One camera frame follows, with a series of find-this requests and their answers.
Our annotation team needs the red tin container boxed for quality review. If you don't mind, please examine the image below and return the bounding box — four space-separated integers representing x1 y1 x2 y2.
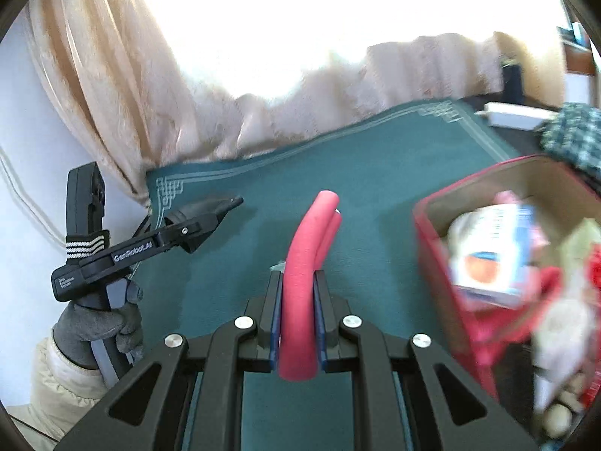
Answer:
413 154 601 437

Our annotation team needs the pink bent foam toy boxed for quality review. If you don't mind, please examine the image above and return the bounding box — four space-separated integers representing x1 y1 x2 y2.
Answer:
277 190 342 382

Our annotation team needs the white drink carton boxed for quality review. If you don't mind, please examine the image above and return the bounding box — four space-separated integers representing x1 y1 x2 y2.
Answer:
446 203 538 308

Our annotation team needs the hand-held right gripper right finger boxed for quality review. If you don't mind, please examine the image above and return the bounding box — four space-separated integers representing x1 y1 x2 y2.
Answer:
314 270 541 451

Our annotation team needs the person's left forearm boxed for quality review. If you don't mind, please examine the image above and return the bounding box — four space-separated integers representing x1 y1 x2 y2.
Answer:
7 333 111 442

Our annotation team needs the plaid cloth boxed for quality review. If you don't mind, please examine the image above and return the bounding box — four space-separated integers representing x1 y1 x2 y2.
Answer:
538 103 601 182

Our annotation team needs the green mat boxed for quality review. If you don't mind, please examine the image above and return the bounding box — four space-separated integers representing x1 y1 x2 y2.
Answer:
141 98 522 451

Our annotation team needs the person's left hand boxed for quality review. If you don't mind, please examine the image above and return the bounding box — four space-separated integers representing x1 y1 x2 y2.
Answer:
53 278 144 377

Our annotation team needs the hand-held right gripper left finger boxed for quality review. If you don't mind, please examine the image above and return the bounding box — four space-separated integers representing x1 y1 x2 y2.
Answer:
54 270 282 451

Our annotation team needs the white power strip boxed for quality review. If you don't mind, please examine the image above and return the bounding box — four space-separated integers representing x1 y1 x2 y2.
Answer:
474 102 559 130

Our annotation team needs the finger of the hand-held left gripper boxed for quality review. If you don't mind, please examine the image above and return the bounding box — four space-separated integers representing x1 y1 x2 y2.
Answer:
180 215 227 255
164 196 244 234

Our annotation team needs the cream sheer curtain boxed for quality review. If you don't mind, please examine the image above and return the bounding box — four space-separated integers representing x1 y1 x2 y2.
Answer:
117 0 569 160

